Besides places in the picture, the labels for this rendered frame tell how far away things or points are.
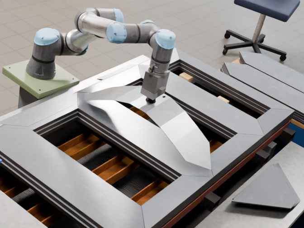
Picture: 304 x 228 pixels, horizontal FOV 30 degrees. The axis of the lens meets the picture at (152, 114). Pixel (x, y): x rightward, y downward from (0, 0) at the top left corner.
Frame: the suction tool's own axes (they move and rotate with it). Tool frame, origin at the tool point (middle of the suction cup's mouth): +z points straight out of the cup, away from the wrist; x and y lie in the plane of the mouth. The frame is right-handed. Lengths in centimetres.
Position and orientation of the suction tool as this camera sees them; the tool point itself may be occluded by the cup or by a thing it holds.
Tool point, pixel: (149, 102)
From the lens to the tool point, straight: 229.7
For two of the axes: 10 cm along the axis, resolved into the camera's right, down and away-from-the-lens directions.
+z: -2.0, 8.1, 5.5
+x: -8.0, -4.6, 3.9
